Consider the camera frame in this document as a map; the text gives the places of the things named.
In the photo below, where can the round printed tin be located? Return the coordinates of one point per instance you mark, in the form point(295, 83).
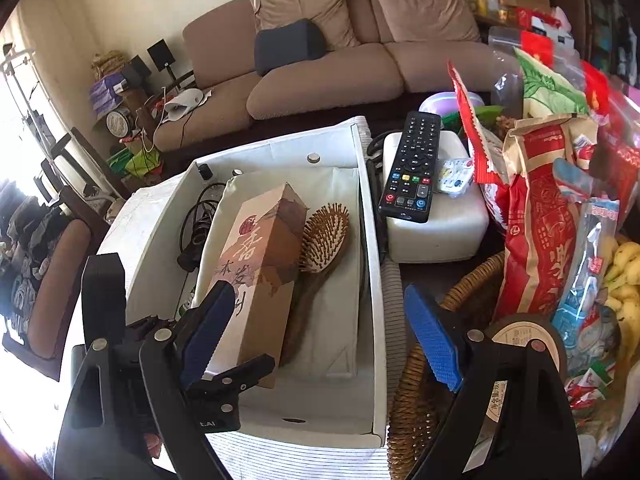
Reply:
point(119, 121)

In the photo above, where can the clear plastic bag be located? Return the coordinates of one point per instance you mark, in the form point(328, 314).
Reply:
point(505, 80)

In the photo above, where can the white plastic box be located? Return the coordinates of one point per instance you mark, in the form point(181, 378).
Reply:
point(450, 225)

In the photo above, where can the purple plastic bowl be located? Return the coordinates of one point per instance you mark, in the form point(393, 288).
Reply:
point(440, 102)

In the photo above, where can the large red and tan bag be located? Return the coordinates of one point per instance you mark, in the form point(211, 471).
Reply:
point(545, 225)

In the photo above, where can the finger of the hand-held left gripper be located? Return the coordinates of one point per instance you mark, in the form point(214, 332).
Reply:
point(245, 372)

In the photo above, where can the perfume bottle with black cap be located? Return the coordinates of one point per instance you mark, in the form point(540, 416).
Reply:
point(205, 171)

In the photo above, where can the stack of purple tissue packs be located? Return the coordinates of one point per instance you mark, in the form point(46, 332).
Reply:
point(107, 92)

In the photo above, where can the green plastic bag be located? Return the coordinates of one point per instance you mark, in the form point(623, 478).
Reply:
point(137, 162)

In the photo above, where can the dark wooden cabinet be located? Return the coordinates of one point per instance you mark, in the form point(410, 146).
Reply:
point(600, 10)

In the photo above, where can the white drying rack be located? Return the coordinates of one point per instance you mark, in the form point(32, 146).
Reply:
point(20, 90)

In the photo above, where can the dark grey lumbar pillow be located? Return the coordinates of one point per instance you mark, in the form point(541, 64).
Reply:
point(287, 47)

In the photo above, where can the white fabric storage box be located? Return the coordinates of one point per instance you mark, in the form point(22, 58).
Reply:
point(370, 260)

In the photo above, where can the black remote control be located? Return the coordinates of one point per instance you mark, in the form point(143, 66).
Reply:
point(412, 170)

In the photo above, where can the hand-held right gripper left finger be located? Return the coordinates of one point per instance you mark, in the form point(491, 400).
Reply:
point(200, 340)

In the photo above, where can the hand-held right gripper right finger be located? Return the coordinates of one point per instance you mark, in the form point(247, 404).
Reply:
point(432, 340)

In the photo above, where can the green and white bag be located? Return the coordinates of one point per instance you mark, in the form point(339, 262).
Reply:
point(550, 85)

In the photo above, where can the white paper sheet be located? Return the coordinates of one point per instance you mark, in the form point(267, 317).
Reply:
point(205, 96)

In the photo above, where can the wicker basket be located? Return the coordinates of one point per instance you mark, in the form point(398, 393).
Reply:
point(420, 435)

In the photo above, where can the wooden hairbrush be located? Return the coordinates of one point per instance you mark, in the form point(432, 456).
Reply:
point(325, 240)

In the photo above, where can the small white remote control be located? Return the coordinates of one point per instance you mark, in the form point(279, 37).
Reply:
point(456, 176)

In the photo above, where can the stack of folded clothes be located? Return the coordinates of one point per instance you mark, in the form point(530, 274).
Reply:
point(25, 240)

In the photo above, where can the tan sofa back cushion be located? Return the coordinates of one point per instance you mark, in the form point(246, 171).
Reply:
point(305, 10)
point(420, 5)

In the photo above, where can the white massager device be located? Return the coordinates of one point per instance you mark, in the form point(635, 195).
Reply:
point(182, 105)

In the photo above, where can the black speaker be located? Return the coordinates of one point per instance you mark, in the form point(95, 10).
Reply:
point(161, 55)
point(135, 72)

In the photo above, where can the bunch of bananas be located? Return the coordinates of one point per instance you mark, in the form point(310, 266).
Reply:
point(622, 280)

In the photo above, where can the pile of red packets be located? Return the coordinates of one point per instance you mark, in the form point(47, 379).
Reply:
point(537, 47)

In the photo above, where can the brown sofa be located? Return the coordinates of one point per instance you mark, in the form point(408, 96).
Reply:
point(310, 90)

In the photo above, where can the brown printed tall carton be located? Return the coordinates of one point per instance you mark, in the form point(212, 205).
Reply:
point(260, 280)

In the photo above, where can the dark wooden chair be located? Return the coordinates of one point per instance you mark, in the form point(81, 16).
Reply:
point(80, 165)

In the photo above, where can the brown armchair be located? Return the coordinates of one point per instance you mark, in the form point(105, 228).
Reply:
point(60, 280)

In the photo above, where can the blue and clear packet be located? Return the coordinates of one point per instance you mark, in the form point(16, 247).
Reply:
point(585, 270)

